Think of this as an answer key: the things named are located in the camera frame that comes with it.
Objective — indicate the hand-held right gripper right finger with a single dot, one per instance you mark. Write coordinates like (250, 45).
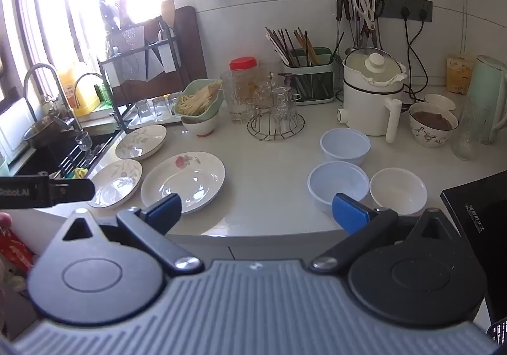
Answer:
(348, 213)

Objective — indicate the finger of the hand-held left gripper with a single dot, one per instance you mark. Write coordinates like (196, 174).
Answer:
(73, 190)

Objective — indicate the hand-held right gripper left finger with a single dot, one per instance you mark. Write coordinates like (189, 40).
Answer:
(166, 209)

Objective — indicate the large red-flower white plate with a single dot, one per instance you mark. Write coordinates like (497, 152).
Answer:
(186, 184)

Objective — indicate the translucent plastic bowl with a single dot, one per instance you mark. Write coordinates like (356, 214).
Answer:
(336, 181)
(344, 147)

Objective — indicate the leaf-patterned white plate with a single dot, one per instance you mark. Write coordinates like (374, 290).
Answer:
(138, 143)
(119, 181)

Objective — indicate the plain white bowl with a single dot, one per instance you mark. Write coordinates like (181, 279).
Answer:
(398, 188)

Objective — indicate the person's left hand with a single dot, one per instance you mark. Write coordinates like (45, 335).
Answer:
(4, 219)

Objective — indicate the yellow cloth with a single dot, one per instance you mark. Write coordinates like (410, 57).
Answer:
(80, 172)

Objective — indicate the black sink drain rack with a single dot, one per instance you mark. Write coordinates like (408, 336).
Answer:
(75, 159)

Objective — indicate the black kitchen sink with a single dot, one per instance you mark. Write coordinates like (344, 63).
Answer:
(39, 161)

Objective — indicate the small wine glass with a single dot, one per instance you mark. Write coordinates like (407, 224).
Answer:
(83, 140)

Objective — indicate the red package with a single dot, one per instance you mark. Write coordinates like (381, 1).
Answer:
(14, 252)

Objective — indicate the steel pot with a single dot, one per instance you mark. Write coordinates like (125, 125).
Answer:
(43, 133)

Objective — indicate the steel drip tray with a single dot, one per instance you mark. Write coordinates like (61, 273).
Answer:
(154, 123)

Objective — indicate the white bowl with red base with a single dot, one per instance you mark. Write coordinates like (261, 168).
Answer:
(202, 125)

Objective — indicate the yellow detergent bottle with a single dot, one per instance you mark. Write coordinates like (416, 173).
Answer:
(85, 97)

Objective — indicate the green plastic item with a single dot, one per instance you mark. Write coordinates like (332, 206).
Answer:
(105, 93)

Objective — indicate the clear drinking glass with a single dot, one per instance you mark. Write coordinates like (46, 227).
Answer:
(160, 106)
(173, 102)
(143, 108)

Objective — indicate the white electric cooking pot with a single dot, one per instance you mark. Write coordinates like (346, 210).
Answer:
(364, 109)

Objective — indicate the bunch of enoki mushrooms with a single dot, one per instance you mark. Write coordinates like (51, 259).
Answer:
(198, 101)

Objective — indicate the floral bowl with brown filling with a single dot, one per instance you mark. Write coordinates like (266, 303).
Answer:
(431, 133)

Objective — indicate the small steel faucet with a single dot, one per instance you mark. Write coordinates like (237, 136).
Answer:
(85, 76)

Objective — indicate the set of clear glass mugs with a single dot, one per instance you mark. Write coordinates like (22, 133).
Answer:
(285, 113)

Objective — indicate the green strainer basket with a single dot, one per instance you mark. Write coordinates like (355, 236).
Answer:
(190, 89)

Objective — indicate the tall steel faucet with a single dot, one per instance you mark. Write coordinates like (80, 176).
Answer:
(39, 67)

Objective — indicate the black induction cooktop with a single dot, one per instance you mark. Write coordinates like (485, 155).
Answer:
(475, 220)

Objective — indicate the textured glass pitcher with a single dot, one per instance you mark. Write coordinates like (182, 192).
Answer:
(235, 101)

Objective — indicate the green chopstick holder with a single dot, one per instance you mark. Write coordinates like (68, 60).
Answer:
(313, 86)

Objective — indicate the black metal kitchen rack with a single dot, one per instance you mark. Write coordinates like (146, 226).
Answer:
(136, 66)

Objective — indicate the clear glass vase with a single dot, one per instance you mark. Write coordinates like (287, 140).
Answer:
(467, 137)

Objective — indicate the small white dish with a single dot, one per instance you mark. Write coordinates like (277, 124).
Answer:
(439, 101)

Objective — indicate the small purple stand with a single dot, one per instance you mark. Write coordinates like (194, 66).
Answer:
(291, 80)

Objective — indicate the glass pot lid white knob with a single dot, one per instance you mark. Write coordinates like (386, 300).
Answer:
(376, 64)

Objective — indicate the white utensil holder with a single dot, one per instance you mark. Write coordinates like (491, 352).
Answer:
(168, 56)

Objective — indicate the red-lidded plastic jar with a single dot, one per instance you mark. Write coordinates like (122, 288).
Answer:
(243, 64)

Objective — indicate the dark wooden cutting board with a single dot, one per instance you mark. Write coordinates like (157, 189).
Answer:
(190, 46)

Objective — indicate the bundle of chopsticks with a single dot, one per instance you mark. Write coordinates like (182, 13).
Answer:
(301, 44)

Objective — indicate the yellow box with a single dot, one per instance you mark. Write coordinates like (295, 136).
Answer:
(459, 74)

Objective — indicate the mint green kettle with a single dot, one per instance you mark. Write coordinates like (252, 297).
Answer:
(491, 93)

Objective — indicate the wooden spatula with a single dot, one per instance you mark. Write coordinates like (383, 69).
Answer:
(168, 10)

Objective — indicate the row of hanging kitchen utensils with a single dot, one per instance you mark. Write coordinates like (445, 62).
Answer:
(341, 8)

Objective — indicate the white kitchen scissors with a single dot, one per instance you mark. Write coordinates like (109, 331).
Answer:
(364, 6)

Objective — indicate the black power strip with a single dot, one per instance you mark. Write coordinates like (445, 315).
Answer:
(396, 6)

